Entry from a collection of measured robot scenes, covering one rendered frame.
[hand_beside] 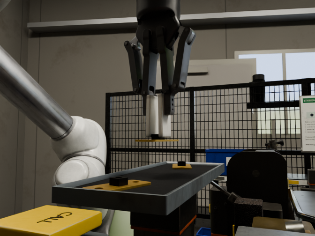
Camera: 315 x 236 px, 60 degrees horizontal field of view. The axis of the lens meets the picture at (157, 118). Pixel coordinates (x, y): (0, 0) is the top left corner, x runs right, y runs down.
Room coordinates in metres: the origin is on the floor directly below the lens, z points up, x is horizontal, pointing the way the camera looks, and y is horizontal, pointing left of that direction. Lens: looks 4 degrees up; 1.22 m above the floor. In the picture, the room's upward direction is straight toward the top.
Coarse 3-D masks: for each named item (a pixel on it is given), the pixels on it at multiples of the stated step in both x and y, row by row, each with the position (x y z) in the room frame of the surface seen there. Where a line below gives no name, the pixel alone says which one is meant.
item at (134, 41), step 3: (135, 36) 0.47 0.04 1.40; (132, 39) 0.47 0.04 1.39; (135, 39) 0.47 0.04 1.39; (132, 42) 0.47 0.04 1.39; (135, 42) 0.47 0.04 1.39; (138, 42) 0.47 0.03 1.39; (132, 45) 0.46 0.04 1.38; (135, 45) 0.47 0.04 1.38; (138, 45) 0.47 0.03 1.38; (135, 48) 0.47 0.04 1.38; (138, 48) 0.47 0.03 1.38
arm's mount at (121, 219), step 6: (114, 216) 1.04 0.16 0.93; (120, 216) 1.04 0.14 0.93; (126, 216) 1.04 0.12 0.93; (114, 222) 1.02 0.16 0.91; (120, 222) 1.02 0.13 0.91; (126, 222) 1.02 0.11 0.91; (114, 228) 1.01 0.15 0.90; (120, 228) 1.01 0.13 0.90; (126, 228) 1.00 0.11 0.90; (114, 234) 0.99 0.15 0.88; (120, 234) 0.99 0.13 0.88; (126, 234) 0.99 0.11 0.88; (132, 234) 0.99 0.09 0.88
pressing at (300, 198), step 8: (296, 192) 1.13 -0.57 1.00; (304, 192) 1.13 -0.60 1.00; (312, 192) 1.13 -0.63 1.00; (296, 200) 0.97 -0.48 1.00; (304, 200) 0.99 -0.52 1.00; (312, 200) 0.99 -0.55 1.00; (296, 208) 0.86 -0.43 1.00; (304, 208) 0.88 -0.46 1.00; (312, 208) 0.88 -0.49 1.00; (304, 216) 0.80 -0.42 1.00; (312, 216) 0.78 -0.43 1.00
